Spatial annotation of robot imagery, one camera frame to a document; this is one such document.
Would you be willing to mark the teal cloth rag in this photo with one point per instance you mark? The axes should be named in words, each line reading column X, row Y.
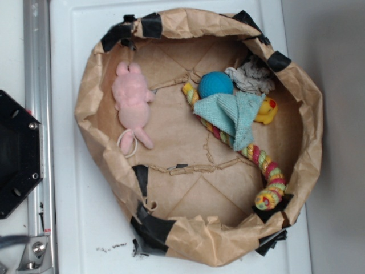
column 233, row 114

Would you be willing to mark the aluminium extrusion rail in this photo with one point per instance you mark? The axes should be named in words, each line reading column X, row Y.
column 41, row 201

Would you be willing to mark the yellow rubber duck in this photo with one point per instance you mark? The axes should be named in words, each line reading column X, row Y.
column 267, row 111

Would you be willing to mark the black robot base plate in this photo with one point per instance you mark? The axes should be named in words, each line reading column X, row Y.
column 20, row 154

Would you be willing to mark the metal corner bracket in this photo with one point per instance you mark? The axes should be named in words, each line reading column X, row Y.
column 36, row 257

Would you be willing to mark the pink plush bunny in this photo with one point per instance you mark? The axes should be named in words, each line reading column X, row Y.
column 131, row 94

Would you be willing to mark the white grey knotted cloth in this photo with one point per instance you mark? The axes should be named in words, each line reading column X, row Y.
column 252, row 76

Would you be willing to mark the brown paper bag bin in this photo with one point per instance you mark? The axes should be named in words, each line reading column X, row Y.
column 192, row 196

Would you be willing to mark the blue rubber ball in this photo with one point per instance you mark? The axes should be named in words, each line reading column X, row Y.
column 214, row 83

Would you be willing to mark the colourful braided rope toy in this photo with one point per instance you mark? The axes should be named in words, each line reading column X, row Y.
column 268, row 198

